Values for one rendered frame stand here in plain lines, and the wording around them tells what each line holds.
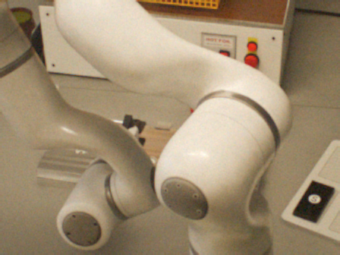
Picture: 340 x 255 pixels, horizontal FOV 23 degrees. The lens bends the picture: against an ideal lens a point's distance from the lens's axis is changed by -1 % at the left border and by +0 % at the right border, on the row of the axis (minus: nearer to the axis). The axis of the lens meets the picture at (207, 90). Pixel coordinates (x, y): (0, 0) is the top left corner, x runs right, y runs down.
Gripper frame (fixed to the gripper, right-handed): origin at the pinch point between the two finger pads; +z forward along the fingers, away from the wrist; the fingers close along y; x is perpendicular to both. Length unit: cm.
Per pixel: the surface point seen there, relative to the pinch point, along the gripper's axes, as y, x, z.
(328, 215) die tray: 16.7, 36.3, 8.7
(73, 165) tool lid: 13.5, -14.9, 9.0
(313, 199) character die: 15.0, 33.2, 11.0
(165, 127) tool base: 10.3, 0.3, 24.7
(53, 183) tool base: 17.0, -18.5, 7.1
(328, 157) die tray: 12.9, 35.2, 25.2
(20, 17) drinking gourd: -2, -41, 49
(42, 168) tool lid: 13.9, -20.8, 7.2
